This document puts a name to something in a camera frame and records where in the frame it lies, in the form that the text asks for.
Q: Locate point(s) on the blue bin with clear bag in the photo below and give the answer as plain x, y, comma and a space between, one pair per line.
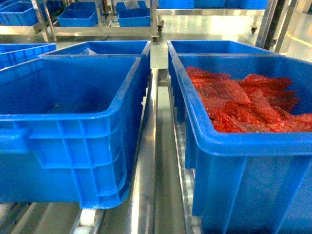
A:
124, 48

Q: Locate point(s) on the stainless steel shelf rack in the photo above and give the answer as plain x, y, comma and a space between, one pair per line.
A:
160, 200

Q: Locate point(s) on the empty blue bin front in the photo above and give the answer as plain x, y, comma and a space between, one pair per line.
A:
69, 129

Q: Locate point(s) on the blue bin behind red bags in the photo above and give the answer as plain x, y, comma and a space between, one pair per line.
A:
176, 47

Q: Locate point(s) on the blue bin with red bags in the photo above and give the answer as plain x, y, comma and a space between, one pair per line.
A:
248, 183

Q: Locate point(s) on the blue bin far left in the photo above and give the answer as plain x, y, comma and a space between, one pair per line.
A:
13, 54

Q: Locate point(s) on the red bubble wrap bags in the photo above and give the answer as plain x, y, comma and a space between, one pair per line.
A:
255, 104

